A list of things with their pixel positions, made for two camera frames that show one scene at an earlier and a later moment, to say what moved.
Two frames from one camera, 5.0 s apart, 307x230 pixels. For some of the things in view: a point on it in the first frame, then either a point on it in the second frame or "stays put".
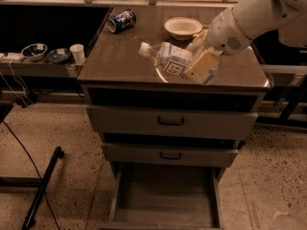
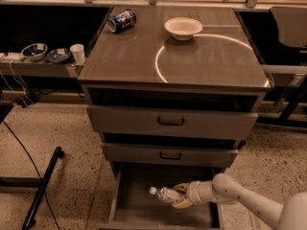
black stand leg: (30, 219) stays put
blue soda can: (122, 20) stays put
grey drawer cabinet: (150, 126) stays put
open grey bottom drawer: (165, 195) stays put
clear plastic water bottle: (175, 60) -> (167, 194)
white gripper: (224, 33) -> (194, 193)
